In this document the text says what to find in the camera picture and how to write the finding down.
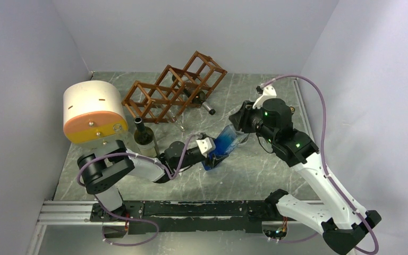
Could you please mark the brown wooden wine rack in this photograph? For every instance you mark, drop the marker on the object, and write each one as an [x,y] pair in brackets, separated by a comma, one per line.
[175,90]

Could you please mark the dark wine bottle left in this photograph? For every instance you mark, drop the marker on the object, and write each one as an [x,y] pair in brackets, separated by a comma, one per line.
[145,139]

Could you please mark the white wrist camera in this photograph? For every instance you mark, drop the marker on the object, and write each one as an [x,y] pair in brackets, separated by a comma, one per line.
[265,92]
[205,144]

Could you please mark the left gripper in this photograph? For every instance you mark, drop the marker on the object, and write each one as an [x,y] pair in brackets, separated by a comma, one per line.
[214,160]

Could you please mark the clear glass bottle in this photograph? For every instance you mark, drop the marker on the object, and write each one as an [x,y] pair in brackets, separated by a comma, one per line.
[120,129]

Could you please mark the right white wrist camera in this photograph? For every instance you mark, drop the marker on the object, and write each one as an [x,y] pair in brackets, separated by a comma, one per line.
[265,92]

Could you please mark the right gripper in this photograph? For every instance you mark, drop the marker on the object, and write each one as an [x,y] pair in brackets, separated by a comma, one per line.
[240,119]

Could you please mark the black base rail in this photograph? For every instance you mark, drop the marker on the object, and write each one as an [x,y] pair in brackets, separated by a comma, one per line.
[143,217]

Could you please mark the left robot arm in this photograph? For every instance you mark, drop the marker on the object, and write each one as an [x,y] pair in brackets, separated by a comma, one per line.
[102,168]

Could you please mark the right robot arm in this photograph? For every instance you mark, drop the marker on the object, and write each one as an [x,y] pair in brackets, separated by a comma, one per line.
[339,219]

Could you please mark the blue square bottle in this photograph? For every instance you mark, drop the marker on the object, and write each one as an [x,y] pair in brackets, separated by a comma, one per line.
[228,140]

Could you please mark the cream orange cylindrical box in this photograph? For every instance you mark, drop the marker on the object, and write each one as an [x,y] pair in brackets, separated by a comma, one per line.
[90,109]

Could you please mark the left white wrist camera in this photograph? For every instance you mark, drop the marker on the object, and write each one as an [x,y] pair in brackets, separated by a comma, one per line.
[205,144]

